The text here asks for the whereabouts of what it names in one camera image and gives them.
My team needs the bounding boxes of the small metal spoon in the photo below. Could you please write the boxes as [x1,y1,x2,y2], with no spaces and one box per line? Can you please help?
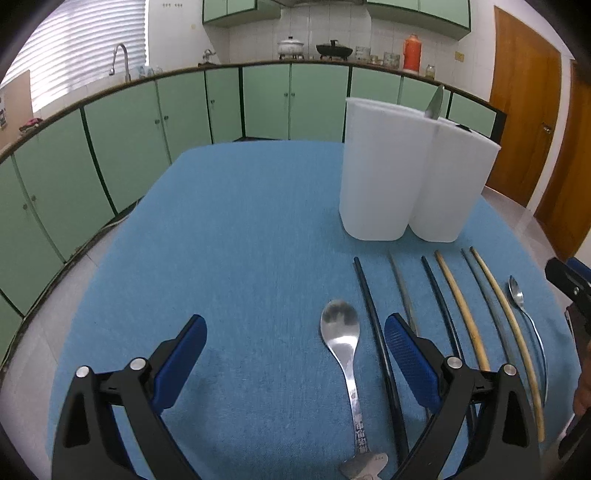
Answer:
[508,275,549,407]

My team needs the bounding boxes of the blue tablecloth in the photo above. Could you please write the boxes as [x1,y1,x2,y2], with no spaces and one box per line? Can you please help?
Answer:
[46,141,575,480]

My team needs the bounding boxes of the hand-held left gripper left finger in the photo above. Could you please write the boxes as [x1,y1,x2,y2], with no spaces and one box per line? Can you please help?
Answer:
[52,315,208,480]

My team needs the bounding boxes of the wooden board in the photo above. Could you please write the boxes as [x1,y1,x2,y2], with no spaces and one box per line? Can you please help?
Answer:
[0,70,33,148]

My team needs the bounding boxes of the silver cooking pot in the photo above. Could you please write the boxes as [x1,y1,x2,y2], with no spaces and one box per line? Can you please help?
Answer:
[277,36,305,60]

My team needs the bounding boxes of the black wok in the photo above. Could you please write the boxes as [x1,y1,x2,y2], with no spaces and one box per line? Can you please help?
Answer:
[316,40,354,61]

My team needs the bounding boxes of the white utensil holder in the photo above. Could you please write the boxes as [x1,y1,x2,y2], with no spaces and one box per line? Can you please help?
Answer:
[339,97,502,243]

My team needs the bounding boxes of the green upper kitchen cabinets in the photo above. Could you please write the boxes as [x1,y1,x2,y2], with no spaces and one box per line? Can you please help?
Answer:
[202,0,472,42]

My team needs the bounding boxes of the person's right hand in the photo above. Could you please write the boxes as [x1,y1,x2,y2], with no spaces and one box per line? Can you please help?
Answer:
[573,355,591,416]

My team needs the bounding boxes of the large metal spoon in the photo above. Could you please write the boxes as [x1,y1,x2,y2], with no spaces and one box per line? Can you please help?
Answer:
[320,300,389,480]

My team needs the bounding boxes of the white window blind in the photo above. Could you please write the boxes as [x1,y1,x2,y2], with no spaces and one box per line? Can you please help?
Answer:
[0,0,151,114]

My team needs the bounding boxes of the green kitchen cabinets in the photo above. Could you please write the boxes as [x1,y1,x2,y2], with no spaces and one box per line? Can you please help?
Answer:
[202,0,472,42]
[0,62,509,356]

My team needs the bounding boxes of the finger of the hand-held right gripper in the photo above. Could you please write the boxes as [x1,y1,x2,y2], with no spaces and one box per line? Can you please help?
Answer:
[545,257,591,319]

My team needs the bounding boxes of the metal sink faucet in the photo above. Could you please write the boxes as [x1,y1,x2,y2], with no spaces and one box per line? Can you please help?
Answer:
[109,43,131,84]

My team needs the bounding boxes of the orange thermos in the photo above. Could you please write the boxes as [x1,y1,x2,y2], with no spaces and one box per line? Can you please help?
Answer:
[403,34,422,72]

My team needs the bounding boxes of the metal spoon with pointed bowl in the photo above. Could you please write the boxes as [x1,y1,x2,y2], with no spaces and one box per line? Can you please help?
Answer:
[425,85,446,121]

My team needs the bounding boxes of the bamboo chopstick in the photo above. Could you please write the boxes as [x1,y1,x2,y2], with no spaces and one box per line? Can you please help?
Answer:
[435,250,491,372]
[470,247,546,443]

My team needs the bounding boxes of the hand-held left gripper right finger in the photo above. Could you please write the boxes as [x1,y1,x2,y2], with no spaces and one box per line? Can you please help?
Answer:
[384,313,541,480]

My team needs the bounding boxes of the green lower kitchen cabinets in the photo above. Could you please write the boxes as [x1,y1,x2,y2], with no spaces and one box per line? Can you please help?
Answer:
[0,62,509,356]

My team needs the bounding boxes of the black chopstick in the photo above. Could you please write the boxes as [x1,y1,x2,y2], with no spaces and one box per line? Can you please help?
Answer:
[353,257,409,467]
[421,257,478,439]

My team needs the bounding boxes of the grey metal chopstick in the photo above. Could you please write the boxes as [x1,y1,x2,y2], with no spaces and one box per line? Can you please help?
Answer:
[462,249,515,365]
[389,253,419,335]

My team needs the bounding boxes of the wooden door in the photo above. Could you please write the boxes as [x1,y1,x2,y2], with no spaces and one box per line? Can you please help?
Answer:
[533,60,591,259]
[480,6,575,208]

